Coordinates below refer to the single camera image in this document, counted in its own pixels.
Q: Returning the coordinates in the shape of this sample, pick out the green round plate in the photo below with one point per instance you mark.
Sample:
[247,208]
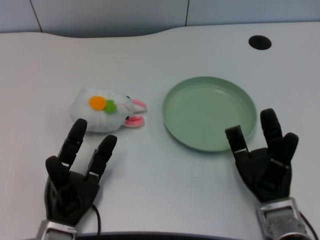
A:
[200,112]

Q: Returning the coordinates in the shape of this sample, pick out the white rabbit doll with carrot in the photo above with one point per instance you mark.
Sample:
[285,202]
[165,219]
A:
[105,112]

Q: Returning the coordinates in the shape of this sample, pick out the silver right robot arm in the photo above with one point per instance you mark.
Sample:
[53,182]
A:
[282,220]

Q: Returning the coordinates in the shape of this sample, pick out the dark robot torso edge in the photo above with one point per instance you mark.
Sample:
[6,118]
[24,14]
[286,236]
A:
[162,237]

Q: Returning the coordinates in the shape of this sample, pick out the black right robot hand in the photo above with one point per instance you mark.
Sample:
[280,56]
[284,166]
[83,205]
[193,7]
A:
[267,172]

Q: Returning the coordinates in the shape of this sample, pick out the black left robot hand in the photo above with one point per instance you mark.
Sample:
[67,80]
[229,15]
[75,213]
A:
[67,190]

